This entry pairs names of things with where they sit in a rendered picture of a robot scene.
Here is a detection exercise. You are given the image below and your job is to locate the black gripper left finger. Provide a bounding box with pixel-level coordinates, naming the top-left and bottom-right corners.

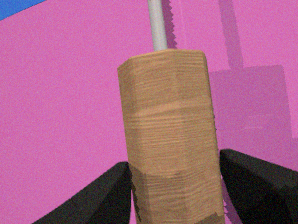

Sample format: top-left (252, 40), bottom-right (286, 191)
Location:
top-left (33, 161), bottom-right (132, 224)

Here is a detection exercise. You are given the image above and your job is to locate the tan-handled tool with grey metal shaft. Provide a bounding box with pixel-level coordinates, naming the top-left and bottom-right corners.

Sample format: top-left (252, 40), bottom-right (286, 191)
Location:
top-left (117, 0), bottom-right (225, 224)

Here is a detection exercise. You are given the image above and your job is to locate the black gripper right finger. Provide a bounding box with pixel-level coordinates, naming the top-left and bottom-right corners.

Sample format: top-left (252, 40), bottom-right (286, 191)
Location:
top-left (218, 148), bottom-right (298, 224)

